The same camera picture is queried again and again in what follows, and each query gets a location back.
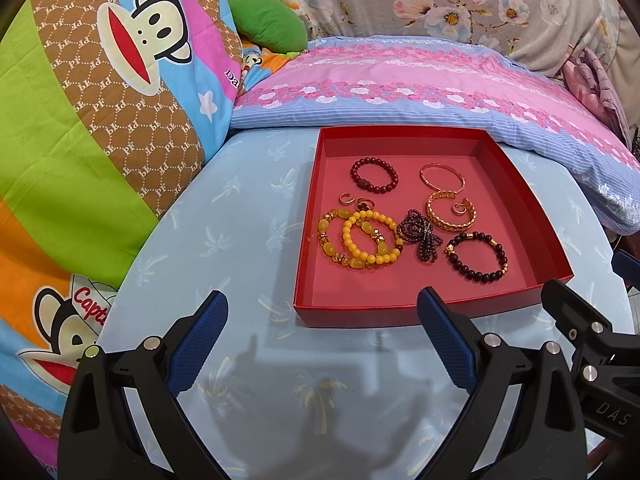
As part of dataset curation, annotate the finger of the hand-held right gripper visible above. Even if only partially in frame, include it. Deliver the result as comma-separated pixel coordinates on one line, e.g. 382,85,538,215
612,250,640,291
541,279,613,346

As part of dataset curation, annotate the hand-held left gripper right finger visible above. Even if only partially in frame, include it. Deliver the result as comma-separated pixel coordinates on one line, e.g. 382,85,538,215
416,287,588,480

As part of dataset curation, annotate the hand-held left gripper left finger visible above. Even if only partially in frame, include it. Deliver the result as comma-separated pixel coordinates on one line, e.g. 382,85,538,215
57,290,246,480

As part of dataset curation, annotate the black and gold bead bracelet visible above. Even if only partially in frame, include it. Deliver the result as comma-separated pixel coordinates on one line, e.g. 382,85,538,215
444,231,508,283

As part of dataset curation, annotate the red cardboard box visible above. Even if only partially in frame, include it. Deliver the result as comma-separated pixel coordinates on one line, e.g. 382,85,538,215
292,126,575,330

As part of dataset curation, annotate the dark garnet wrap bracelet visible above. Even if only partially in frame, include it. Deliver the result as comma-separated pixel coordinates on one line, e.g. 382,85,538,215
396,208,446,262

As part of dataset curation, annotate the gold chain cuff bracelet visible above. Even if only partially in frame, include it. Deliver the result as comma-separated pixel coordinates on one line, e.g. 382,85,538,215
425,190,476,233

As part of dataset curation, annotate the small yellow bead bracelet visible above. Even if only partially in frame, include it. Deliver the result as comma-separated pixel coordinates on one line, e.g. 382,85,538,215
341,210,403,267

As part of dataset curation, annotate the large yellow bead bracelet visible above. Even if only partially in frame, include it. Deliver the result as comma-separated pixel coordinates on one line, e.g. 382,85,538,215
317,200,396,268

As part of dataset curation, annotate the thin orange bangle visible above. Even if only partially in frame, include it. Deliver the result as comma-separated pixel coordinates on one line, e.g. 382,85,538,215
419,162,466,193

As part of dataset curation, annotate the purple cloth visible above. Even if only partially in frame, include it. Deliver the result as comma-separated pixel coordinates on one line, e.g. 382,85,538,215
560,47,633,156

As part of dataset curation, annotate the colourful cartoon monkey blanket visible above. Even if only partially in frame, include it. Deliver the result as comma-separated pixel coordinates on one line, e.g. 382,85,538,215
0,0,251,480

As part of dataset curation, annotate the pink and blue pillow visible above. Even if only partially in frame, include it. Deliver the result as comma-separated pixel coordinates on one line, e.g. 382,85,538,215
229,35,640,235

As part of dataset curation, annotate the green pillow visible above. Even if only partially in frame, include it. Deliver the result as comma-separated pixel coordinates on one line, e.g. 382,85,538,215
235,0,308,54

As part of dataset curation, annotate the dark red bead bracelet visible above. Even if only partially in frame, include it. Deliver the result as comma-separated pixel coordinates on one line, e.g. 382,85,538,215
350,157,399,195

